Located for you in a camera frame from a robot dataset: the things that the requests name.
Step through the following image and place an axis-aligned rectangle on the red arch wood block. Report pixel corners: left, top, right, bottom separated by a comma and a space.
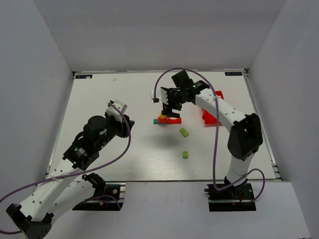
167, 118, 182, 124

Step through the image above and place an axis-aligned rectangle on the red cube wood block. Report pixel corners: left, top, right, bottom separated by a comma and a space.
158, 117, 167, 122

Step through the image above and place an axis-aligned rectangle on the red plastic bin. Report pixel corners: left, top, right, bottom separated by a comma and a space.
202, 91, 224, 126

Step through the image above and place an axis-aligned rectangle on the green rectangular wood block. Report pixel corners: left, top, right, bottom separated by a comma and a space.
179, 128, 189, 138

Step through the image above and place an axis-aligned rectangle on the green cube wood block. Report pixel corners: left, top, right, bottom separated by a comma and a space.
182, 151, 189, 159

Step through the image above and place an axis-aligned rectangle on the red rectangular wood block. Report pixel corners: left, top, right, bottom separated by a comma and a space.
158, 118, 167, 124

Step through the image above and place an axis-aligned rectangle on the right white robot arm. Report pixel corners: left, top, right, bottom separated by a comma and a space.
152, 68, 263, 192

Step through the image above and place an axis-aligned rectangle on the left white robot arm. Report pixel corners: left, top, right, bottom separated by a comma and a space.
6, 113, 135, 239

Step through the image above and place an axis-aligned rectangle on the dark table corner label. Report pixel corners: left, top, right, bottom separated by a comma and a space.
225, 72, 242, 76

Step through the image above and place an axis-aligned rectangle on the left table corner label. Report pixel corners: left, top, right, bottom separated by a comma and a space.
75, 75, 93, 79

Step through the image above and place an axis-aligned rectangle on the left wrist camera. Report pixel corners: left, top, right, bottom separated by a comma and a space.
105, 100, 127, 123

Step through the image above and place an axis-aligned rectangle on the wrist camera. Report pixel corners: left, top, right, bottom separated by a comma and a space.
151, 87, 169, 105
105, 100, 127, 123

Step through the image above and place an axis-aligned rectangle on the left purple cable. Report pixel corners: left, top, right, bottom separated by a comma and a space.
0, 103, 132, 235

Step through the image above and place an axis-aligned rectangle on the purple cable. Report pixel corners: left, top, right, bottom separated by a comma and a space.
0, 103, 132, 235
153, 68, 265, 205

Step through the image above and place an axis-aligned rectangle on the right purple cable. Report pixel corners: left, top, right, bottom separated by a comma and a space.
153, 68, 265, 205

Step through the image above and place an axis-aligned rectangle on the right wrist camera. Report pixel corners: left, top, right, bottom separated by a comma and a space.
151, 87, 169, 105

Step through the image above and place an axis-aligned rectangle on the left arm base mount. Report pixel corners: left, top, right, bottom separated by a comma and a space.
72, 173, 126, 212

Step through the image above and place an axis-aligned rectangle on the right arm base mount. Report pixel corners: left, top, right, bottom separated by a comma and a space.
204, 183, 256, 212

